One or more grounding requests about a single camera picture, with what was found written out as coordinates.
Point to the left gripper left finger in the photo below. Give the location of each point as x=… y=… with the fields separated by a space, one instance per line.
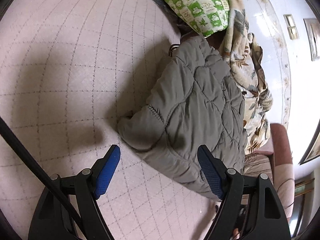
x=51 y=220

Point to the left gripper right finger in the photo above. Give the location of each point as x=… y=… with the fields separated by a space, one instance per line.
x=265 y=217

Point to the grey quilted hooded coat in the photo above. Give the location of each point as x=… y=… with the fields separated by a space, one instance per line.
x=195 y=102

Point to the striped padded headboard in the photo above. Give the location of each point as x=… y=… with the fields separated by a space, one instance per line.
x=275 y=160

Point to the pink quilted mattress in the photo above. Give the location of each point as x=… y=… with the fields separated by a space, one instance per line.
x=69 y=70

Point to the leaf pattern cream blanket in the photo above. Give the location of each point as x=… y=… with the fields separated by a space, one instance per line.
x=244 y=55

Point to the green white patterned pillow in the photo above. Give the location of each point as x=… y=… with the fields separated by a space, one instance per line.
x=205 y=17

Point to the light switch plate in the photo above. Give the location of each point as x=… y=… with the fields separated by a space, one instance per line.
x=291 y=27

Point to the framed wall picture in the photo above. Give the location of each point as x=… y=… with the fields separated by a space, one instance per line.
x=313 y=31

